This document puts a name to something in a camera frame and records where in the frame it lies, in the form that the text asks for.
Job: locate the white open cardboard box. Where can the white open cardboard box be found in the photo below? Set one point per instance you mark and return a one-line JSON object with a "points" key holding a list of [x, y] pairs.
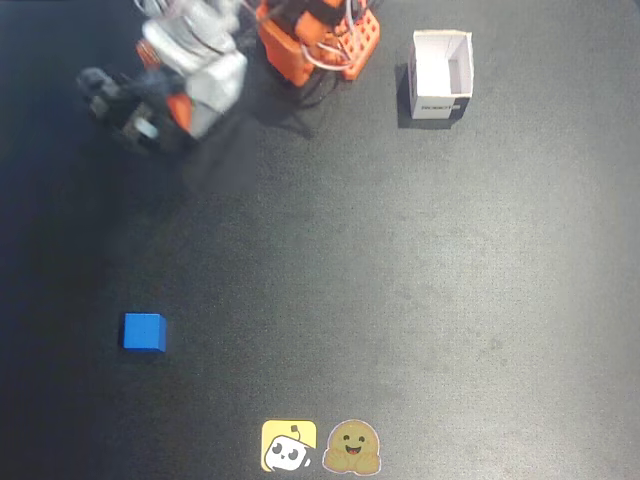
{"points": [[440, 75]]}

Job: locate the blue cube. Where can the blue cube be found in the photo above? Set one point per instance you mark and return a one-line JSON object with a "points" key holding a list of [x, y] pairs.
{"points": [[144, 332]]}

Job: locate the hugging face emoji sticker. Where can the hugging face emoji sticker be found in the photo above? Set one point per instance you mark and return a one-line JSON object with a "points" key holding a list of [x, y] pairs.
{"points": [[352, 446]]}

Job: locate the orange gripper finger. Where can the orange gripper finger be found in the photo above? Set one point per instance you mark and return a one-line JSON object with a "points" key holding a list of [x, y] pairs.
{"points": [[180, 112]]}

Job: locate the orange and white robot arm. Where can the orange and white robot arm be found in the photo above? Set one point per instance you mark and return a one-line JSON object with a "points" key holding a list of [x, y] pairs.
{"points": [[285, 50]]}

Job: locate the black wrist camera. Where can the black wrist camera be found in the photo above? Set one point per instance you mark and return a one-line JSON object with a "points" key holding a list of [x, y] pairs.
{"points": [[125, 105]]}

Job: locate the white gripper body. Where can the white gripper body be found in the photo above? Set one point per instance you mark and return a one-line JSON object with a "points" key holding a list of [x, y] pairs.
{"points": [[116, 107]]}

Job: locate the yellow robot mascot sticker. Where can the yellow robot mascot sticker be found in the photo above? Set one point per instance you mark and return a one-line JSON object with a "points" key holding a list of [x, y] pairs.
{"points": [[285, 445]]}

